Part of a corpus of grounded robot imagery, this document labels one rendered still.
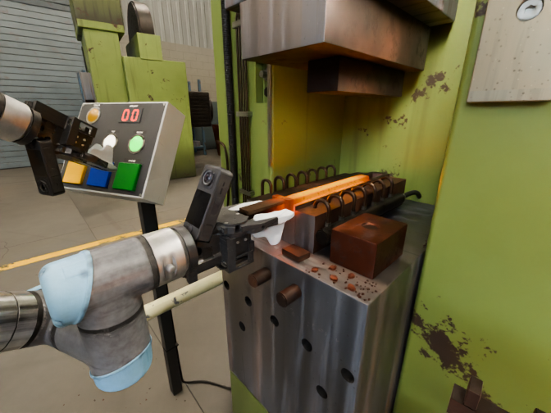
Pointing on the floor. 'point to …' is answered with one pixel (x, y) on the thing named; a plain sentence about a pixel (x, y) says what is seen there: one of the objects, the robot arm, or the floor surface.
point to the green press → (136, 69)
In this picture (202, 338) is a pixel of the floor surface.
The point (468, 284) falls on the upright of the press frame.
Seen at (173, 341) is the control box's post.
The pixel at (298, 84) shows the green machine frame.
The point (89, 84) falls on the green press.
